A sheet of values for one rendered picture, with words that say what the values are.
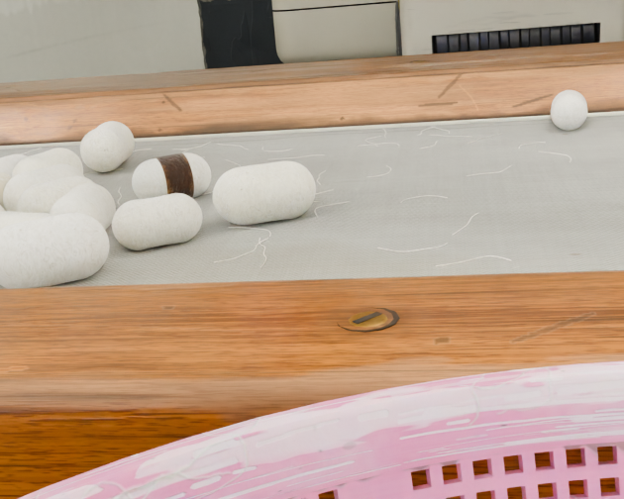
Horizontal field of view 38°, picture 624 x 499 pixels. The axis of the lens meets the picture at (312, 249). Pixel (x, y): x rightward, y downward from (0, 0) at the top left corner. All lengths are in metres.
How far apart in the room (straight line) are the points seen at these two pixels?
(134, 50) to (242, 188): 2.14
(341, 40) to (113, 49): 1.32
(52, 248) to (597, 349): 0.18
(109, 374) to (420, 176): 0.24
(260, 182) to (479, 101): 0.21
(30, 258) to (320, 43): 0.96
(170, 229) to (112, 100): 0.25
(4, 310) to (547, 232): 0.18
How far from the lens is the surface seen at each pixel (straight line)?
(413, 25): 0.93
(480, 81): 0.51
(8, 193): 0.37
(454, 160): 0.41
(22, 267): 0.28
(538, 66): 0.52
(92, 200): 0.33
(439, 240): 0.30
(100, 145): 0.44
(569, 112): 0.46
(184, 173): 0.37
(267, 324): 0.18
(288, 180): 0.32
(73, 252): 0.29
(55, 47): 2.51
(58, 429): 0.17
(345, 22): 1.22
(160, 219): 0.31
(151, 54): 2.45
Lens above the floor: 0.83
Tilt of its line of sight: 18 degrees down
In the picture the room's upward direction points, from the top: 5 degrees counter-clockwise
